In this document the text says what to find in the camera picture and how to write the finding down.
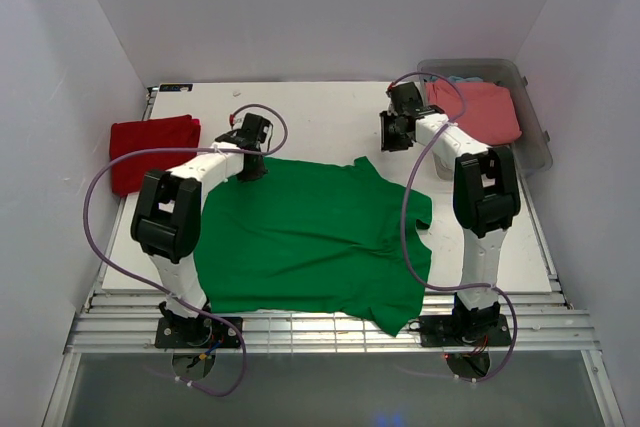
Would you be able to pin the clear plastic bin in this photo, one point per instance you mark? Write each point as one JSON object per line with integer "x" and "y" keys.
{"x": 531, "y": 149}

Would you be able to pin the blue label sticker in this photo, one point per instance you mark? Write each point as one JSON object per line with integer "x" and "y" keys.
{"x": 175, "y": 87}

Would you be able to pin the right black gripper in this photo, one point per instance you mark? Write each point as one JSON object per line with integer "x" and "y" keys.
{"x": 387, "y": 143}

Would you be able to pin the pink folded t-shirt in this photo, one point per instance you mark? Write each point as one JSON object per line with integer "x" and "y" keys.
{"x": 490, "y": 115}

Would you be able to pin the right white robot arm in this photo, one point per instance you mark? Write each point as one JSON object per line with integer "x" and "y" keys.
{"x": 485, "y": 201}

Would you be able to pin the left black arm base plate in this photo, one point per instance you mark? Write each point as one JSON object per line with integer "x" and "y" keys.
{"x": 196, "y": 333}

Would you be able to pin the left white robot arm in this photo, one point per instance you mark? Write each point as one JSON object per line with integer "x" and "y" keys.
{"x": 168, "y": 214}

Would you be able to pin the green t-shirt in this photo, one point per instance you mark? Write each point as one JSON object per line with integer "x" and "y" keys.
{"x": 316, "y": 238}

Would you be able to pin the light blue folded t-shirt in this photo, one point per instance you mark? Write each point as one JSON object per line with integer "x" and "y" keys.
{"x": 459, "y": 79}

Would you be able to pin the aluminium rail frame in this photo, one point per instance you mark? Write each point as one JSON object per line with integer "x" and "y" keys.
{"x": 118, "y": 323}

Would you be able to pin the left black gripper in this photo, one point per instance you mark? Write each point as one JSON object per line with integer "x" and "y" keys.
{"x": 254, "y": 174}

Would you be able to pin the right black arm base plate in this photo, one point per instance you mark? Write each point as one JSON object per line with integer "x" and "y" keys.
{"x": 485, "y": 327}

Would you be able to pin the folded red t-shirt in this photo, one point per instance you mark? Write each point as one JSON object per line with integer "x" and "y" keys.
{"x": 178, "y": 132}

